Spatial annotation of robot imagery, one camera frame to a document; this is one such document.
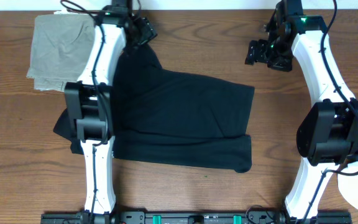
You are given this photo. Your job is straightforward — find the black polo shirt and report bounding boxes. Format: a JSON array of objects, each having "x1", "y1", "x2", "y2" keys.
[{"x1": 53, "y1": 43, "x2": 255, "y2": 174}]

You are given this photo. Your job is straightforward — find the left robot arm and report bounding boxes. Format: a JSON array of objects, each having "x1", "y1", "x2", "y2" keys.
[{"x1": 41, "y1": 1, "x2": 157, "y2": 223}]

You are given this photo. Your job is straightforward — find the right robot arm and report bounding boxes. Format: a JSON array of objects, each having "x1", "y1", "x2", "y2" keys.
[{"x1": 246, "y1": 12, "x2": 358, "y2": 223}]

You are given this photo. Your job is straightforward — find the left black cable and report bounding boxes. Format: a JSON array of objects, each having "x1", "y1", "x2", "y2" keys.
[{"x1": 60, "y1": 0, "x2": 142, "y2": 223}]

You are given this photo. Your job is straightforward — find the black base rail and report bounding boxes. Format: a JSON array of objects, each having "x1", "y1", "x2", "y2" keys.
[{"x1": 40, "y1": 210, "x2": 353, "y2": 224}]

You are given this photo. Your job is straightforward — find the folded khaki trousers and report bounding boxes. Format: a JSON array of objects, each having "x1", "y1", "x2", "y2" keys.
[{"x1": 27, "y1": 12, "x2": 94, "y2": 91}]

